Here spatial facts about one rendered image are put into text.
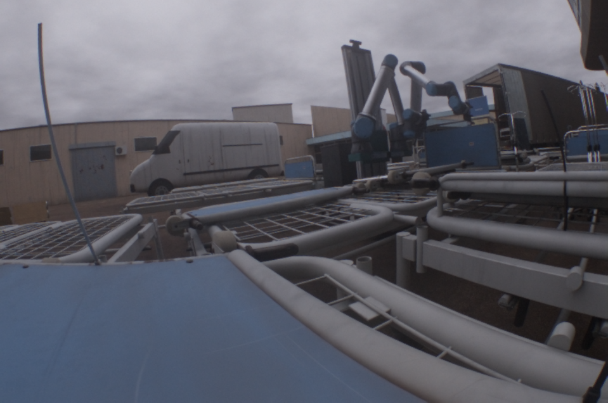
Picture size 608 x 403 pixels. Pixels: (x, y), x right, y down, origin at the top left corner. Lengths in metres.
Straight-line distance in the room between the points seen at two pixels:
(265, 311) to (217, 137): 8.22
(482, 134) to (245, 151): 7.59
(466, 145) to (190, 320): 2.16
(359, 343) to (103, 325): 0.18
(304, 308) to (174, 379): 0.11
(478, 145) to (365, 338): 2.07
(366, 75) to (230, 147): 6.53
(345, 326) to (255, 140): 8.77
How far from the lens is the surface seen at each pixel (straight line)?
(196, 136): 8.19
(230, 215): 0.83
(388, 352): 0.16
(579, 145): 3.16
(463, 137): 2.22
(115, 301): 0.25
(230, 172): 8.38
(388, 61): 2.05
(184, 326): 0.19
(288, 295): 0.22
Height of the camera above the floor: 0.65
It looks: 2 degrees down
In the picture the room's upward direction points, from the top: 6 degrees counter-clockwise
